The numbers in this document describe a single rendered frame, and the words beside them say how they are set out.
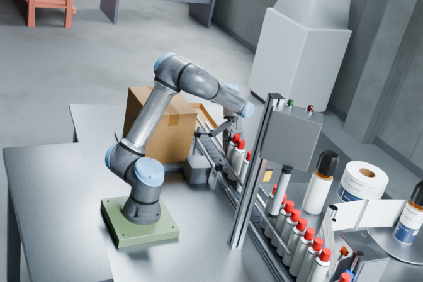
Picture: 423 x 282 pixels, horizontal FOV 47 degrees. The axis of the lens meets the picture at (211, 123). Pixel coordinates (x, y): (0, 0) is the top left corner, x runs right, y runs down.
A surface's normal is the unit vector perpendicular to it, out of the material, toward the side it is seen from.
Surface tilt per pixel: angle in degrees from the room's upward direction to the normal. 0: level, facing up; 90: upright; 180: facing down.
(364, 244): 0
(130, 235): 1
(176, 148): 90
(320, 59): 90
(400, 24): 90
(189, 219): 0
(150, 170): 9
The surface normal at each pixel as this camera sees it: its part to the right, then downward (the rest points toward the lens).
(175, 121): 0.45, 0.48
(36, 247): 0.19, -0.87
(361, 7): -0.88, 0.05
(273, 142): -0.24, 0.40
